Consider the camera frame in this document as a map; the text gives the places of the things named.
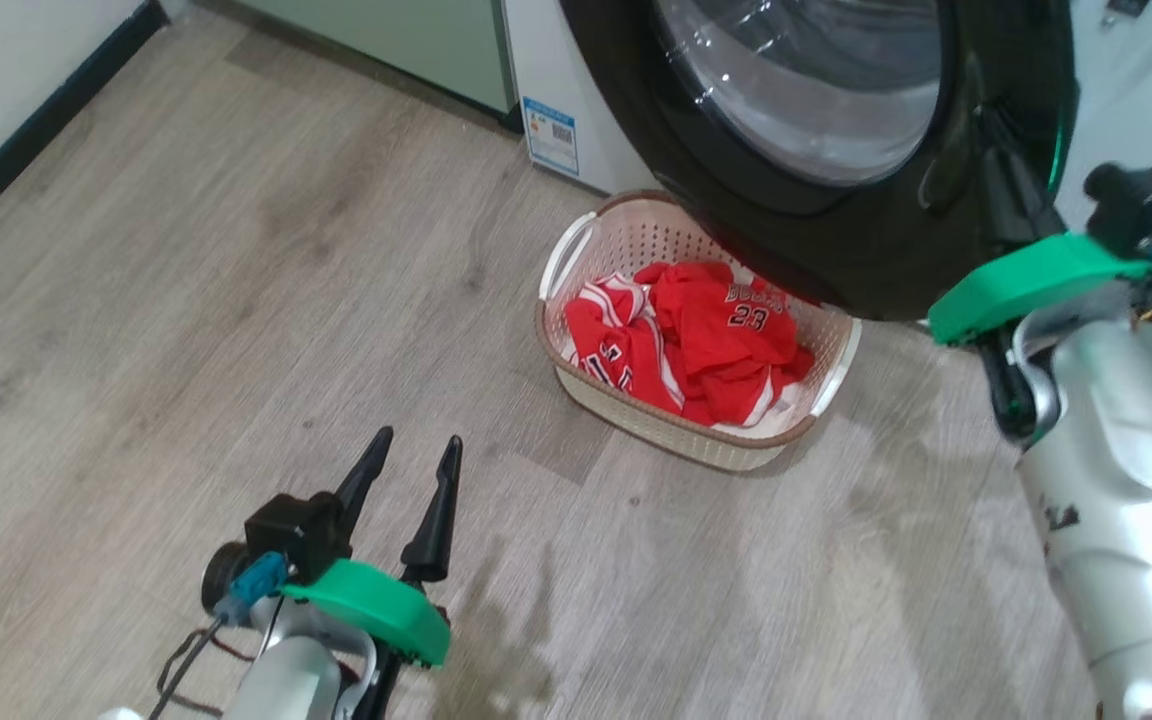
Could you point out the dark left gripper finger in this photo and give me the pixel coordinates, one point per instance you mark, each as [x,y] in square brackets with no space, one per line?
[436,530]
[366,480]

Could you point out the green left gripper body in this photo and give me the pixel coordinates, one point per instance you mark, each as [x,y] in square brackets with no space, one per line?
[386,610]

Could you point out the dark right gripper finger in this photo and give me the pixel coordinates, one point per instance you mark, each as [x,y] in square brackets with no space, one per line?
[951,150]
[1021,195]

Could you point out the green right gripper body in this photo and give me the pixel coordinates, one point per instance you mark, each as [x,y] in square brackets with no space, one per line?
[1036,280]

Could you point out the black washing machine door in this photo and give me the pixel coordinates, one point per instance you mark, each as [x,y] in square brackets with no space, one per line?
[836,250]

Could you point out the red basketball jersey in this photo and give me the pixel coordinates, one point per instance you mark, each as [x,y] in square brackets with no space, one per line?
[716,340]

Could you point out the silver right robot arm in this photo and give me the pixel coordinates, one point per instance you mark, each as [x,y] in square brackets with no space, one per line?
[1126,500]

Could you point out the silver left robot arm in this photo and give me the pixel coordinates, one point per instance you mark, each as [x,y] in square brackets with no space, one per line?
[286,680]

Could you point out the cream perforated laundry basket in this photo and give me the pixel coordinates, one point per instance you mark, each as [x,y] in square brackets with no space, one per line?
[636,235]

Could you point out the white front-load washing machine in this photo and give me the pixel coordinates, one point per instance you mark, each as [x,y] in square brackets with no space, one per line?
[586,60]

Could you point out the blue left wrist connector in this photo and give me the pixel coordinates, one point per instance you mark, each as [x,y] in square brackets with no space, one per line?
[254,585]

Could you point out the blue energy label sticker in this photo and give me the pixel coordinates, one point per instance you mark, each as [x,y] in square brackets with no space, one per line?
[550,135]

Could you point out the green cabinet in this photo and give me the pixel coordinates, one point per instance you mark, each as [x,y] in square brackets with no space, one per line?
[416,40]

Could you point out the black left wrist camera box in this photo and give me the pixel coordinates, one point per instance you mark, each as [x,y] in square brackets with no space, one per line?
[296,530]

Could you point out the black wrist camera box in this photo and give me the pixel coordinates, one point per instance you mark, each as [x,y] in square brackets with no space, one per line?
[1141,205]
[296,530]

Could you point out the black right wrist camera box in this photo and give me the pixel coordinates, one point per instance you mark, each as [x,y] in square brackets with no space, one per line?
[1141,205]

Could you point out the black wall baseboard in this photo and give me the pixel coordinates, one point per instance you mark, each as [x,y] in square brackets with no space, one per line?
[36,130]

